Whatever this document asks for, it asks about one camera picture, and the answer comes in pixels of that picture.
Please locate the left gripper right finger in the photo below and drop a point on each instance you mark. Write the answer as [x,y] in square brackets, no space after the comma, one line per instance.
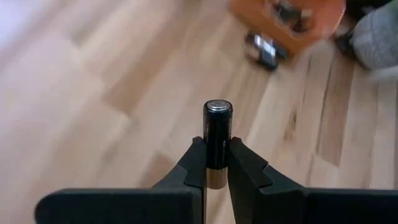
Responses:
[295,205]

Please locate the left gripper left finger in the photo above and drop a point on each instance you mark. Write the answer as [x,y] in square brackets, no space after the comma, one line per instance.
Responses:
[140,205]

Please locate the black copper battery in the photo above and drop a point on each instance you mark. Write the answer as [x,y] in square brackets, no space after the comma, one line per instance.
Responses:
[286,12]
[265,51]
[217,137]

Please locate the green artificial plant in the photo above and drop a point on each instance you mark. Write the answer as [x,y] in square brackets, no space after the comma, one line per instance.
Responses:
[376,37]

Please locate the orange plastic bin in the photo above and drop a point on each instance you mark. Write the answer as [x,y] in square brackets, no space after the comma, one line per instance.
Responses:
[248,18]

